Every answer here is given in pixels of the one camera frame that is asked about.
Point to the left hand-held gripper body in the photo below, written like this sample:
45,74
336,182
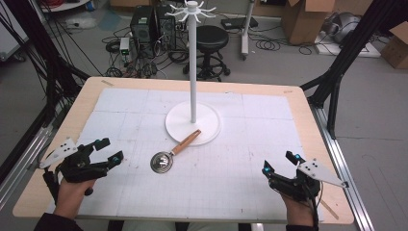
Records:
77,166

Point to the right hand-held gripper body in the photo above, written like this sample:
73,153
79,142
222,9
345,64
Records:
304,184

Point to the white hook rack stand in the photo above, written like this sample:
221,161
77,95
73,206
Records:
193,122

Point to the person's right hand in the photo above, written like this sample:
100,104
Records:
300,213

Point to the person's left hand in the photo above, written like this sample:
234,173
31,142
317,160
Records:
70,199

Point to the white gridded table mat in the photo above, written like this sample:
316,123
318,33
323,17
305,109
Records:
224,186

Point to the strip of beige tape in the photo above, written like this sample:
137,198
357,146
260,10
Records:
107,83

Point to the small silver box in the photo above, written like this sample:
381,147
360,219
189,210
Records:
124,45

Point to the flat white board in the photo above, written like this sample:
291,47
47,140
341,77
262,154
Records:
352,49

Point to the black computer tower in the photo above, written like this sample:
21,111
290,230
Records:
142,25
166,29

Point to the white stand leg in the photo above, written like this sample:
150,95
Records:
246,35

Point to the large cardboard box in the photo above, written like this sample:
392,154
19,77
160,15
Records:
304,22

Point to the grey round appliance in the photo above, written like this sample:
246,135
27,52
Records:
344,27

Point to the black round stool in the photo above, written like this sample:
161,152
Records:
211,38

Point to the flat black device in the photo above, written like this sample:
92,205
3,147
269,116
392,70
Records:
239,22

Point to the small cardboard box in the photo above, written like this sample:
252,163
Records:
396,48

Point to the aluminium rail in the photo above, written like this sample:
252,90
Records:
343,166
22,160

